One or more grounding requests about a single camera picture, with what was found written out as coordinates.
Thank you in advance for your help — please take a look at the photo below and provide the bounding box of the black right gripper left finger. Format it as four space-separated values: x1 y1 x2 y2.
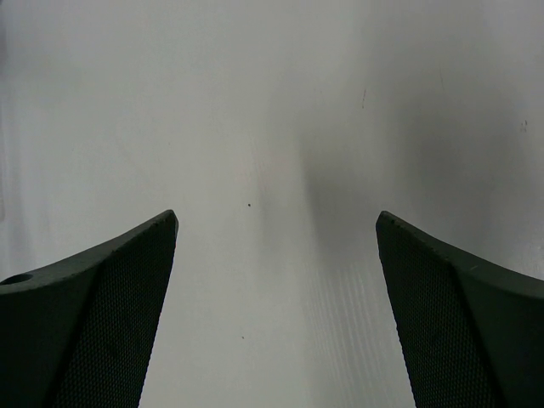
1 210 179 407

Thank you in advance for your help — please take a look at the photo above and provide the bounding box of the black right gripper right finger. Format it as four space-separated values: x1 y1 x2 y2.
376 212 543 407

